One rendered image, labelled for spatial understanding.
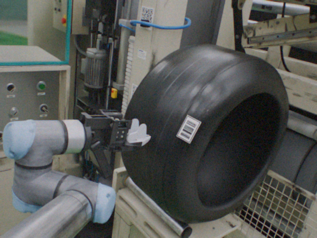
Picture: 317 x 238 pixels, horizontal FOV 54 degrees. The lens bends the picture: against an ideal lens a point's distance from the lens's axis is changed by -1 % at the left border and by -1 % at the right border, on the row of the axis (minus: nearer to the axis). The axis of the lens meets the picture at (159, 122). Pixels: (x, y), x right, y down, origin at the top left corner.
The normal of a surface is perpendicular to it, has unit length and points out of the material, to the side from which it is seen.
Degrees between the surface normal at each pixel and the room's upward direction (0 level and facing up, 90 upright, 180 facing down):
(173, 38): 90
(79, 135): 62
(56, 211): 19
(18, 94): 90
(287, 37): 90
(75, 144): 93
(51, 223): 30
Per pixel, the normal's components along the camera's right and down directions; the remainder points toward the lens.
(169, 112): -0.62, -0.31
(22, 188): -0.22, 0.19
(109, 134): -0.75, 0.02
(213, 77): -0.13, -0.55
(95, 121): 0.62, 0.38
